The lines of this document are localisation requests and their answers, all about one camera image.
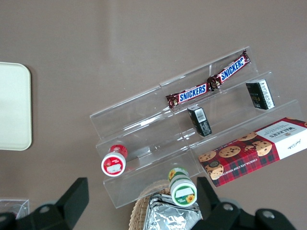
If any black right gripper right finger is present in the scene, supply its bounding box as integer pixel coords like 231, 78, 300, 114
191, 176, 256, 230

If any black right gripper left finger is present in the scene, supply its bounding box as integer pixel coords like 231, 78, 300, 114
23, 177, 90, 230

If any aluminium foil tray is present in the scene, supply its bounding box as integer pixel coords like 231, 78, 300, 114
143, 193, 202, 230

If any oval wicker basket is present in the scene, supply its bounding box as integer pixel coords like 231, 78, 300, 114
129, 180, 173, 230

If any beige plastic tray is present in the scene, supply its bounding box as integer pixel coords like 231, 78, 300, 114
0, 61, 33, 151

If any green lidded yogurt cup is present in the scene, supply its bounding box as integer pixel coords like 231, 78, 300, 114
167, 167, 198, 207

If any clear acrylic bottle rack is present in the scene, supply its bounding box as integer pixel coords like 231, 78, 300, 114
0, 198, 31, 220

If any red lidded yogurt cup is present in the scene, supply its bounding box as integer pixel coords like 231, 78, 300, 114
100, 144, 129, 177

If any red tartan cookie box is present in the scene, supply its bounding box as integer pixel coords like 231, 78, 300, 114
198, 116, 307, 188

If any small black carton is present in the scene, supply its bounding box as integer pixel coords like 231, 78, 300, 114
246, 79, 276, 111
187, 106, 213, 138

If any clear acrylic stepped shelf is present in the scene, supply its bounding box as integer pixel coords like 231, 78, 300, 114
89, 45, 303, 211

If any Snickers chocolate bar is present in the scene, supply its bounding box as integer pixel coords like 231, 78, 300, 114
207, 49, 251, 90
165, 82, 214, 107

